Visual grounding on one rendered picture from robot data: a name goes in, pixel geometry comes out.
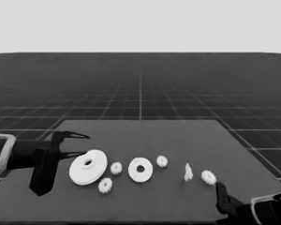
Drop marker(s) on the large thick white disc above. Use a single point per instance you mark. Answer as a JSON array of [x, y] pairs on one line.
[[84, 175]]

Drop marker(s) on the small white toothed gear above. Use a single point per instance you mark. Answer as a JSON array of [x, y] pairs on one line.
[[113, 169], [204, 178], [159, 162], [101, 187]]

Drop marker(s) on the small white T-shaped piece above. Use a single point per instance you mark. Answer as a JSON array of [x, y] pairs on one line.
[[188, 175]]

